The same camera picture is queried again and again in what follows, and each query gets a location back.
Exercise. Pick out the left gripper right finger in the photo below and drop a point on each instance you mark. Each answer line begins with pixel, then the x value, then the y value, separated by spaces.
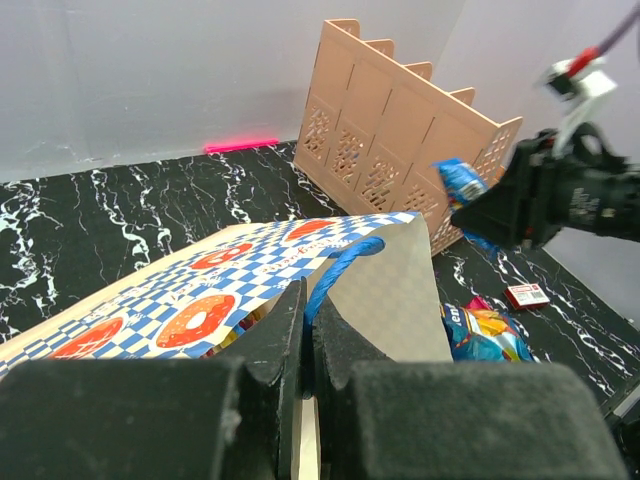
pixel 382 419

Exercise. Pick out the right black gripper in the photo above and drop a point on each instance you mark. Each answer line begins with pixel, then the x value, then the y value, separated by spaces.
pixel 586 188

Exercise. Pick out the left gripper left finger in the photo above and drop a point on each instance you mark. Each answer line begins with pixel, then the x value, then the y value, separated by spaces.
pixel 235 415

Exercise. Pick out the colourful candy packet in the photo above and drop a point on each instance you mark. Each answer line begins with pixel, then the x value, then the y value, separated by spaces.
pixel 461 182

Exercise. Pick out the blue snack bag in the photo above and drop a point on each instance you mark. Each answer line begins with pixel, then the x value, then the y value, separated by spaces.
pixel 483 335

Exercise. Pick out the blue checkered paper bag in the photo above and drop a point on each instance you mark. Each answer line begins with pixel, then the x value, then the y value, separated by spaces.
pixel 375 269

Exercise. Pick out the pink REAL chips bag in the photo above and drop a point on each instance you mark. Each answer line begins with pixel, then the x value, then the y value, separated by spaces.
pixel 478 303

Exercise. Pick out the small red white box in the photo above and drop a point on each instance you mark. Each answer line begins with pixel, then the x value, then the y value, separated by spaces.
pixel 526 296

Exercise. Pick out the orange plastic file organizer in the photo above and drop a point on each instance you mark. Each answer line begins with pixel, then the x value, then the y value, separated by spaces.
pixel 374 128

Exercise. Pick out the pink tape strip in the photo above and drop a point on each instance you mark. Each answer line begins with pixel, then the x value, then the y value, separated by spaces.
pixel 216 148

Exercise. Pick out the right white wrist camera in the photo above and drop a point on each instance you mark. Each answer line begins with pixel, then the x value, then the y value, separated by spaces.
pixel 583 87

